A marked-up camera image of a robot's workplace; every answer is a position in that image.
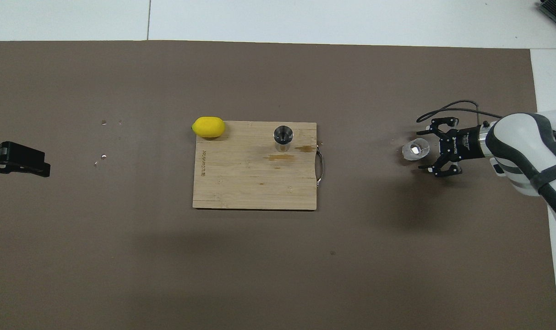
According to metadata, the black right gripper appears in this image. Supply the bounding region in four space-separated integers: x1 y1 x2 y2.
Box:
418 118 487 178

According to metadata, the clear glass cup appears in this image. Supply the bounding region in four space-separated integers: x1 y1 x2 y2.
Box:
401 137 431 162

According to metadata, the steel double jigger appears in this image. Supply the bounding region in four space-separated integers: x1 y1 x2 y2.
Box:
273 125 294 153

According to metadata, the yellow lemon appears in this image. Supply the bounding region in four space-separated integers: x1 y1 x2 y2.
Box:
191 116 226 139

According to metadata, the bamboo cutting board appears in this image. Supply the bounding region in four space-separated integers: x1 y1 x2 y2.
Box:
192 121 325 211

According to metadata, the brown table mat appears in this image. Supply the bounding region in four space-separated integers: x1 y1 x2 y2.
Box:
0 40 556 330

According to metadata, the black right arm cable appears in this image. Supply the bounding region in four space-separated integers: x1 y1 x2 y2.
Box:
417 100 503 124

